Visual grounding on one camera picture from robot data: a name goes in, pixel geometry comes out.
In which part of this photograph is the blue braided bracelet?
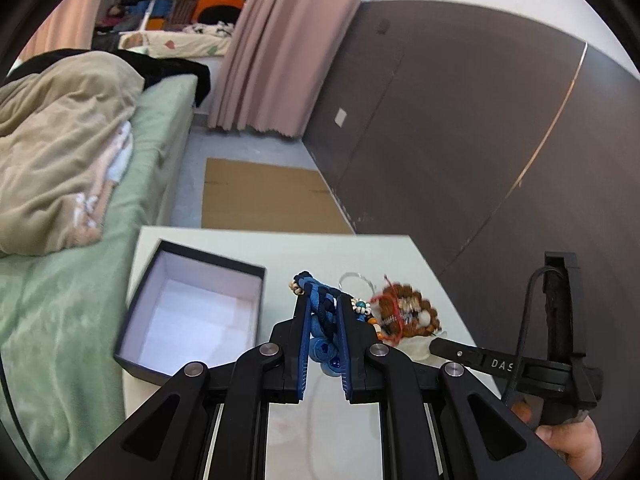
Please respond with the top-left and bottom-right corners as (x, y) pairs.
(288, 270), (346, 377)

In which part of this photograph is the brown rudraksha bead bracelet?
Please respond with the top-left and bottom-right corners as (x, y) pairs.
(369, 283), (444, 348)

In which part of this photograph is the person's right hand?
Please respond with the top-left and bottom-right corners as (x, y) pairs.
(535, 416), (603, 479)

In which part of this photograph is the translucent white plastic bag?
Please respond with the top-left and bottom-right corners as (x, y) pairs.
(396, 335), (447, 367)

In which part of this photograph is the white table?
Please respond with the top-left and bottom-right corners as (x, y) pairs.
(121, 224), (504, 480)

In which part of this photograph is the black gift box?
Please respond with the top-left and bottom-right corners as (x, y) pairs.
(113, 240), (266, 386)

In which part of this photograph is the flat cardboard sheet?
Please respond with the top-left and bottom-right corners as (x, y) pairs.
(202, 158), (352, 234)

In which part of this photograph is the green bed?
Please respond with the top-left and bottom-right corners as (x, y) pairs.
(1, 75), (196, 479)

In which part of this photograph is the black clothing on bed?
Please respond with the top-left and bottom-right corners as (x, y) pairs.
(4, 49), (212, 106)

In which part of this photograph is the patterned cream bedding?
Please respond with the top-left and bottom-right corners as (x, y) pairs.
(118, 22), (234, 58)

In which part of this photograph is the beige blanket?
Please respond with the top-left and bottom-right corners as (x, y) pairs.
(1, 51), (144, 256)

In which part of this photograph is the pink right curtain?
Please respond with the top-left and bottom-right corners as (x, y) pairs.
(207, 0), (361, 138)

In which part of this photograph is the pink curtain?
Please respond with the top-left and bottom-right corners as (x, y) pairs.
(18, 0), (101, 62)
(207, 0), (361, 138)

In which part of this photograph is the pink left curtain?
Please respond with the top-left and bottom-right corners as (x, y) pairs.
(18, 0), (101, 62)

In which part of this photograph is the black cable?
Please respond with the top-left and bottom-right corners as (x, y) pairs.
(500, 264), (569, 406)

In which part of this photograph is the silver bangle ring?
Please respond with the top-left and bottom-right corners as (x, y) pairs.
(337, 271), (378, 306)

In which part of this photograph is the white wall socket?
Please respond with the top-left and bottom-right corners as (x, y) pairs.
(334, 108), (347, 128)

